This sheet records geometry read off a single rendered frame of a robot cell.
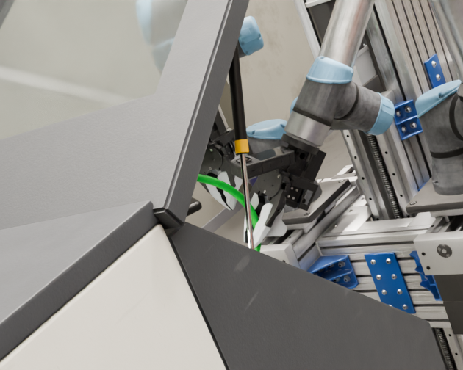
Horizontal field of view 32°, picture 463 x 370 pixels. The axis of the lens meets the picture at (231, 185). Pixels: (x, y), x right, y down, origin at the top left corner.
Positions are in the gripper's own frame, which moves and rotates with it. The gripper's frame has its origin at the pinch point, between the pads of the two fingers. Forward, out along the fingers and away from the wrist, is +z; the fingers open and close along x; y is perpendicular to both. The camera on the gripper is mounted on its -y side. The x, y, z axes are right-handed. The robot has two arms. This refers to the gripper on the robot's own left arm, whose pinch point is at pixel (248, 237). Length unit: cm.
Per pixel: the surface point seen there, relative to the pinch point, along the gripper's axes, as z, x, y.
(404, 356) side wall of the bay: 7.3, -23.9, 23.9
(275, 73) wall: -39, 412, 258
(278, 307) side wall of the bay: 0.6, -34.0, -15.2
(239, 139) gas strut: -18.1, -21.0, -23.5
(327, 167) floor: 9, 341, 286
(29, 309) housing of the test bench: 1, -50, -56
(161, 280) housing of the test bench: -2, -41, -39
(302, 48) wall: -67, 434, 286
